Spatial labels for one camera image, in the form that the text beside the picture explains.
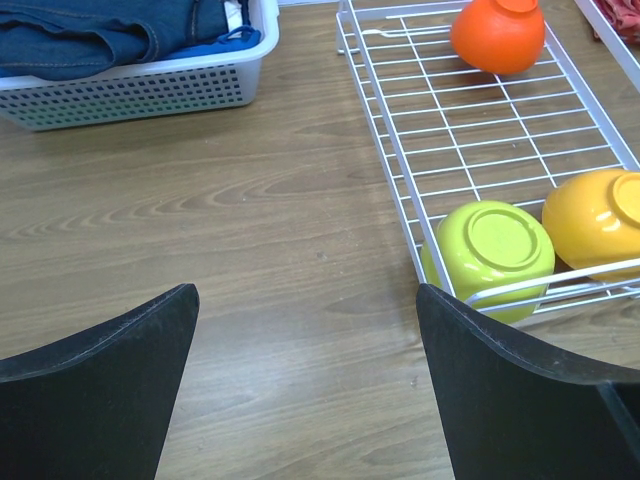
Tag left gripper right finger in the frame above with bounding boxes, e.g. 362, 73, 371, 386
416, 284, 639, 479

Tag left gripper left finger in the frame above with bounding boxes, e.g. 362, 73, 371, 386
1, 284, 200, 479

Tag yellow orange bowl front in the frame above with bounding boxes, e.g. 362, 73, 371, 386
542, 169, 639, 270

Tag white plastic laundry basket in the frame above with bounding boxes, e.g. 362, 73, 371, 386
1, 1, 279, 131

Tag dark blue jeans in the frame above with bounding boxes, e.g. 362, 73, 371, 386
1, 0, 229, 81

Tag orange bowl rear right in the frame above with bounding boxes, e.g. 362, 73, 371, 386
450, 0, 545, 75

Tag blue cloth in basket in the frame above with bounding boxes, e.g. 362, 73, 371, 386
163, 25, 261, 60

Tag white cloth in basket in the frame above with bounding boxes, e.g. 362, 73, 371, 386
222, 0, 250, 32

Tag red white folded towel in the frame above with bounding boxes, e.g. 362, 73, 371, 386
594, 0, 639, 45

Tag white wire dish rack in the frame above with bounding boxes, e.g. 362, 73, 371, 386
336, 1, 639, 291

